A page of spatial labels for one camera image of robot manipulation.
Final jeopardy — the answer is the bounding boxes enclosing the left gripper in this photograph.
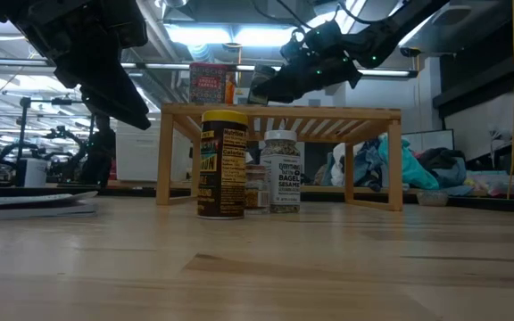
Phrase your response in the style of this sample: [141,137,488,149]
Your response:
[0,0,152,131]

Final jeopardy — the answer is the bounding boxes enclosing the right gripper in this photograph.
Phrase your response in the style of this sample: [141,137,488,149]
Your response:
[251,21,363,104]

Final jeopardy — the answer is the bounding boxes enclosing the green-lid herb jar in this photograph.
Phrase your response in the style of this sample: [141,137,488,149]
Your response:
[247,64,277,107]

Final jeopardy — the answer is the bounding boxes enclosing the red-lid paprika tin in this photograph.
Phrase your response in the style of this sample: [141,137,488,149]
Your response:
[188,62,238,106]

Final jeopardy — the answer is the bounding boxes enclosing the white-lid bagel seasoning jar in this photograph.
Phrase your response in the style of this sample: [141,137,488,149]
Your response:
[260,129,303,214]

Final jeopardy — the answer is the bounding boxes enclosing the yellow-lid dark spice jar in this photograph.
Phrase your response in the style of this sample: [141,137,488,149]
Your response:
[196,110,249,220]

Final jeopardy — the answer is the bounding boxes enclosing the small cork-lid glass jar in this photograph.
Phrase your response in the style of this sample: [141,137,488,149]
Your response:
[244,163,270,215]

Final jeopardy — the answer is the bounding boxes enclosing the wooden slatted shelf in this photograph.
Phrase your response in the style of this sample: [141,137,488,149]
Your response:
[156,103,404,212]

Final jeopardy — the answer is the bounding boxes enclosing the white foam box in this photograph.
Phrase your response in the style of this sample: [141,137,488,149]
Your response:
[114,119,191,183]

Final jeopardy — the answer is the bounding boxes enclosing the white container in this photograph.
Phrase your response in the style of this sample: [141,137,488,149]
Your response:
[18,158,48,188]

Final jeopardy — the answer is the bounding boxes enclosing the pile of clothes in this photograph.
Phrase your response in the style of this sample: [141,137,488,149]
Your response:
[319,133,468,193]

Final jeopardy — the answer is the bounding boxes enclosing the small round metal tin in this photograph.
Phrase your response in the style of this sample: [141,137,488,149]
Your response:
[416,190,450,207]

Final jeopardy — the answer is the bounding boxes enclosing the black aluminium table frame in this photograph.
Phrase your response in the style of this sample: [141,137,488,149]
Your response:
[0,180,514,214]

